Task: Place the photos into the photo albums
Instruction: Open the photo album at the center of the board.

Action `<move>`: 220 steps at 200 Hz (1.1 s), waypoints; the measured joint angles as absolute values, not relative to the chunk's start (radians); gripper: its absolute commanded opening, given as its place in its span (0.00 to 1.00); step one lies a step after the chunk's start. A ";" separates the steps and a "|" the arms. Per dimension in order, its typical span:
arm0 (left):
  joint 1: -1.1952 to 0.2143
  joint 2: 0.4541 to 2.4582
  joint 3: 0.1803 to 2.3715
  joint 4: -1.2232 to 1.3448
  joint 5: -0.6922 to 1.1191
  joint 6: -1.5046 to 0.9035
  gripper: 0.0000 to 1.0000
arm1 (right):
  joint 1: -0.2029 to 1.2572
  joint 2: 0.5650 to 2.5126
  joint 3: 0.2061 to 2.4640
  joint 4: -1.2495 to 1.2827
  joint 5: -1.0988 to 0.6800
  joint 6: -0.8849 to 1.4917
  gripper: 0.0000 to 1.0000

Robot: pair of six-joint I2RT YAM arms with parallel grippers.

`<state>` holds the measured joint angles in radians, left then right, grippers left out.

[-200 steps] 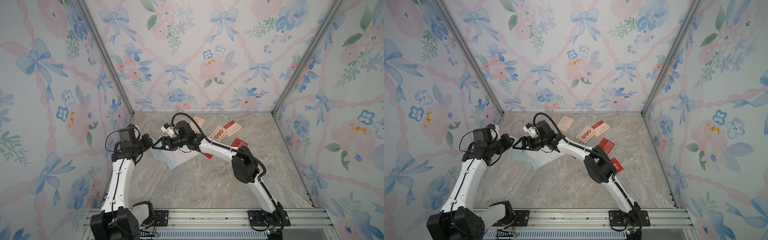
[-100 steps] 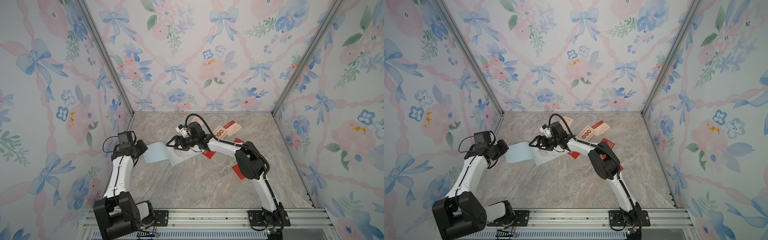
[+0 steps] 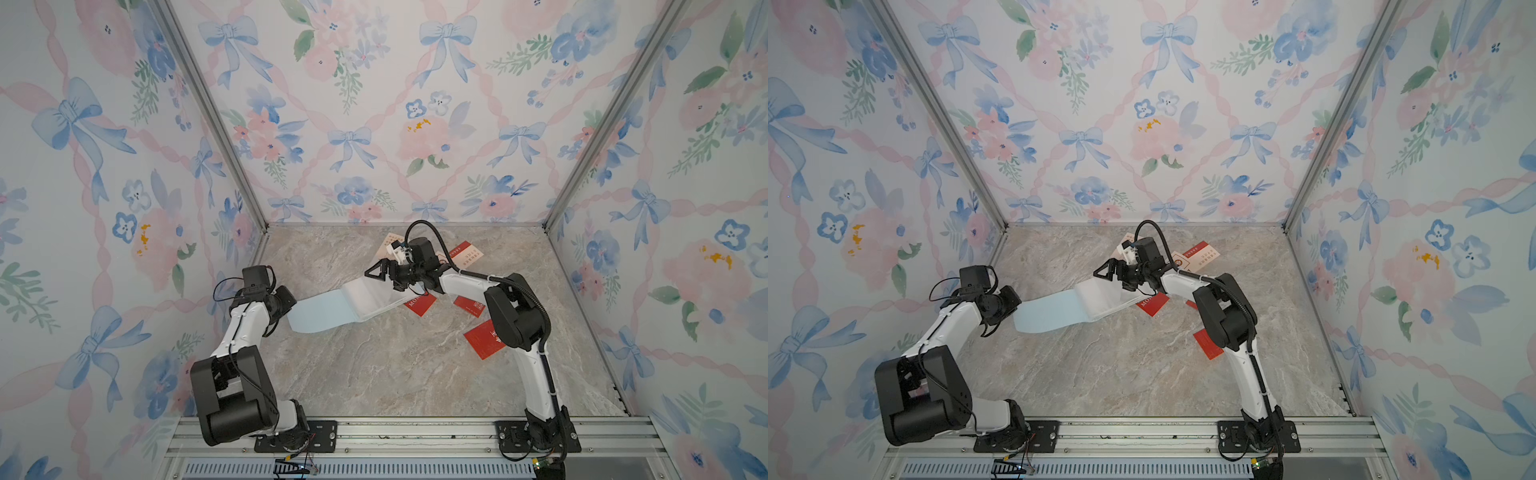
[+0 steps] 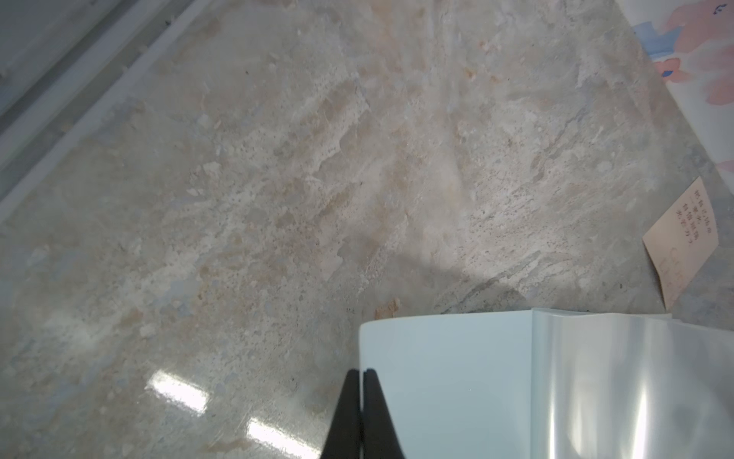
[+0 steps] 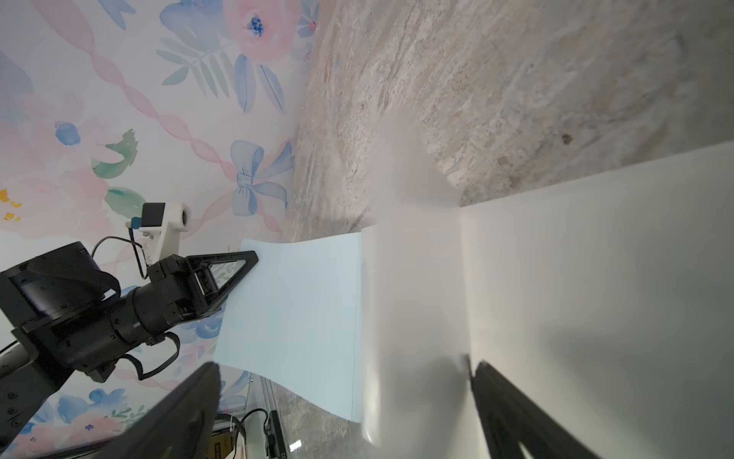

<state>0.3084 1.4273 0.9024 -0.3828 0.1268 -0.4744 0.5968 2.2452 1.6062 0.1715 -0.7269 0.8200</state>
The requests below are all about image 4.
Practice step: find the aluminium corner post left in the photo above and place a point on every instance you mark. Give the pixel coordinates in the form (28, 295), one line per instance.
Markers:
(63, 66)

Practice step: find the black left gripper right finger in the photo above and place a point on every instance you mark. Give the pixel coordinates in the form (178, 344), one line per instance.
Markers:
(379, 438)

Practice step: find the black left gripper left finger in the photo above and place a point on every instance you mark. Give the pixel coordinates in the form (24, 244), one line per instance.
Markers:
(344, 437)

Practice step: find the pink good luck card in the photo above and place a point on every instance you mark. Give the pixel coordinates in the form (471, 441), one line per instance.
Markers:
(682, 240)

